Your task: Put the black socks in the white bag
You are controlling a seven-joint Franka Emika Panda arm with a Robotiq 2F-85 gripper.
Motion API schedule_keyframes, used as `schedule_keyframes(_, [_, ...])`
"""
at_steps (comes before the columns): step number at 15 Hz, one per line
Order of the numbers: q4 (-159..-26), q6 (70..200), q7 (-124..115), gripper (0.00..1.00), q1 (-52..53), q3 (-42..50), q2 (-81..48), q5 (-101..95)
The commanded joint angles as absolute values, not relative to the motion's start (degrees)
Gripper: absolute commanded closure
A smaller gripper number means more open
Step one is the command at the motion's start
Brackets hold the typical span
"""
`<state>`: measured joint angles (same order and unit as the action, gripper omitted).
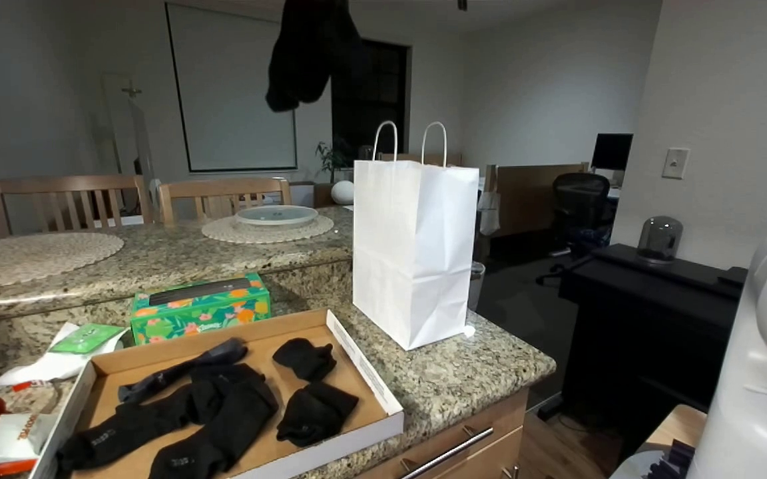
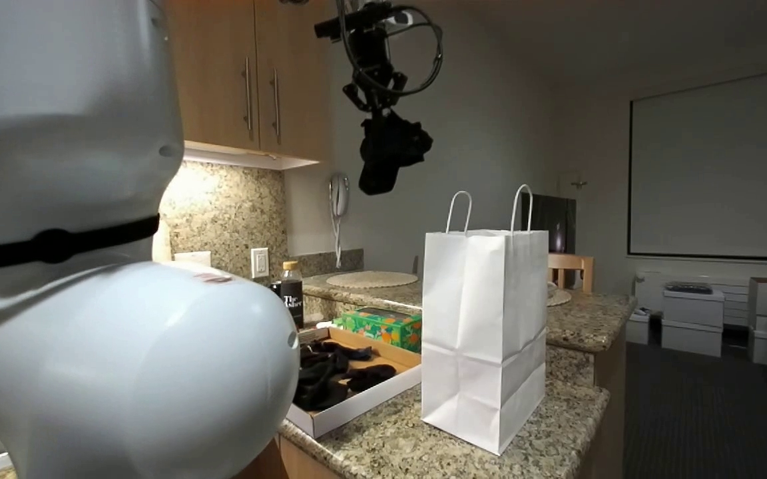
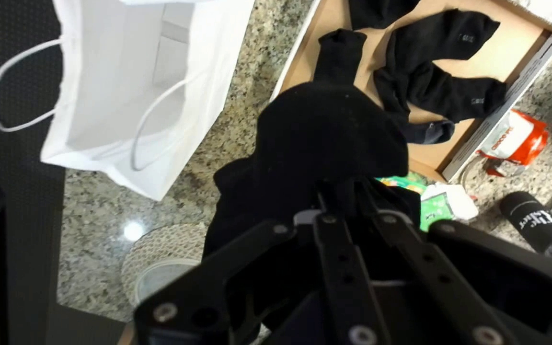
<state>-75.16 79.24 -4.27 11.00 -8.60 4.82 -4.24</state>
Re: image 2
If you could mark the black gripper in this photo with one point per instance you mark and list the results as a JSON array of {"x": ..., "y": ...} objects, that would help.
[{"x": 374, "y": 56}]

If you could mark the black sock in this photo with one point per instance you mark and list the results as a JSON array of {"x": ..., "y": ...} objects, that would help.
[
  {"x": 386, "y": 151},
  {"x": 320, "y": 398},
  {"x": 338, "y": 353},
  {"x": 320, "y": 374},
  {"x": 374, "y": 377}
]

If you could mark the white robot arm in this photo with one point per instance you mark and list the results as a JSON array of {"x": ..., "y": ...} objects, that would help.
[{"x": 91, "y": 374}]

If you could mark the white paper bag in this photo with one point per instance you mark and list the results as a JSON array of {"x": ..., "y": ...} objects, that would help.
[{"x": 481, "y": 336}]

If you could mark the wooden upper cabinets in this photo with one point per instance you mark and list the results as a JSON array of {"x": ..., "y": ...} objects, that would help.
[{"x": 225, "y": 71}]

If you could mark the round woven placemat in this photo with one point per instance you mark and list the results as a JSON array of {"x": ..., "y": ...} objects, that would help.
[
  {"x": 370, "y": 281},
  {"x": 557, "y": 296}
]

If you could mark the dark sauce bottle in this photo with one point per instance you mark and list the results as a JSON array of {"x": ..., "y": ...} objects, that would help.
[{"x": 292, "y": 302}]

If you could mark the green floral tissue box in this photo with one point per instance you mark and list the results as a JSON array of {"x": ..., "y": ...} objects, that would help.
[{"x": 385, "y": 328}]

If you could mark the wooden dining chair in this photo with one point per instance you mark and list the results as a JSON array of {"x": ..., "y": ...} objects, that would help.
[{"x": 570, "y": 268}]

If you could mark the white-rimmed cardboard tray box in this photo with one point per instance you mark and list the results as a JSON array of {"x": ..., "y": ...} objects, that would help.
[{"x": 365, "y": 400}]

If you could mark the white projector screen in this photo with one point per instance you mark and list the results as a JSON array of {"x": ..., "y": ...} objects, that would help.
[{"x": 716, "y": 161}]

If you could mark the small white box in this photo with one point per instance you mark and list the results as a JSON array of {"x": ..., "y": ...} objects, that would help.
[{"x": 638, "y": 325}]

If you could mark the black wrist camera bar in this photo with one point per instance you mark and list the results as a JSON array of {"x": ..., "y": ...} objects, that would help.
[{"x": 365, "y": 22}]

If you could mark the white wall outlet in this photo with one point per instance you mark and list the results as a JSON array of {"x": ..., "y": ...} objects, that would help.
[{"x": 258, "y": 261}]

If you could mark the small wall ornament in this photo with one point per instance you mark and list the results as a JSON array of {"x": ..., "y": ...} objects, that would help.
[{"x": 577, "y": 181}]

